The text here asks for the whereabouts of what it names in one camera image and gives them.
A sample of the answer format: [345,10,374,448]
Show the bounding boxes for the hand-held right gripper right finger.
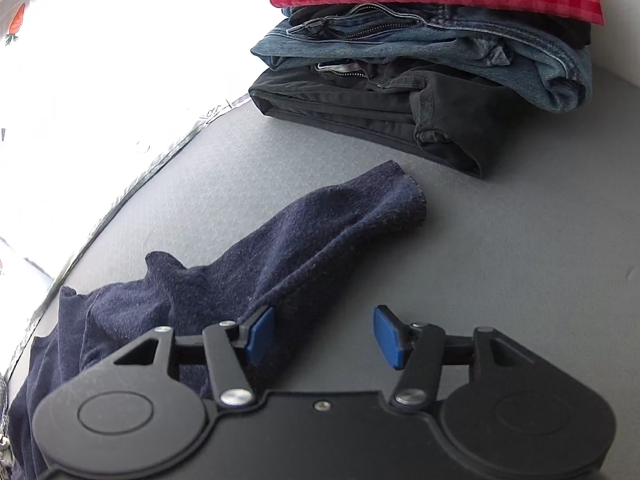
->
[373,305,538,413]

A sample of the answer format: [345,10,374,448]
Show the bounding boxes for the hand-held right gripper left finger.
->
[107,306,276,411]

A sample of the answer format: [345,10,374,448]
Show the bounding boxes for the navy blue sweater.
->
[7,160,428,480]

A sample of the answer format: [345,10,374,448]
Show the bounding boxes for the black pants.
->
[248,62,501,178]

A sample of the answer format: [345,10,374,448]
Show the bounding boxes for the printed white sheet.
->
[0,0,301,361]

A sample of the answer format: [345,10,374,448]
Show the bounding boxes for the blue jeans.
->
[250,2,593,113]

